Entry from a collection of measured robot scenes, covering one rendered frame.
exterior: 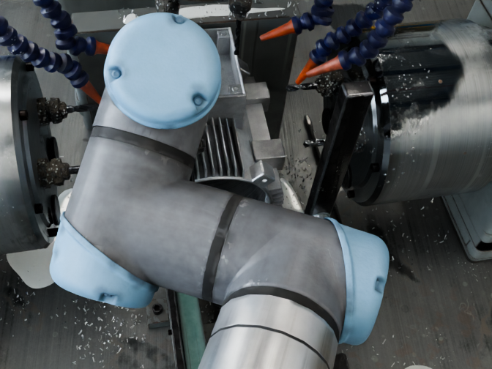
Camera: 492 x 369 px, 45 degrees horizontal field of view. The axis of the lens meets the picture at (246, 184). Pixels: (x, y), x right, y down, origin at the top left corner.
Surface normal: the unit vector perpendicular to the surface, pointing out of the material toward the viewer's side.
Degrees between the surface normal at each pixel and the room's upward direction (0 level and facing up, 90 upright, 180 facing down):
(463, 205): 90
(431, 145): 58
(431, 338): 0
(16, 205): 66
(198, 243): 31
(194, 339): 0
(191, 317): 0
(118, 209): 24
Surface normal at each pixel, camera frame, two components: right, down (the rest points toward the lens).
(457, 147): 0.20, 0.46
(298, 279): 0.20, -0.68
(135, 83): 0.15, -0.07
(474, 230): -0.98, 0.12
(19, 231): 0.19, 0.76
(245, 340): -0.30, -0.75
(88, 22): 0.07, -0.56
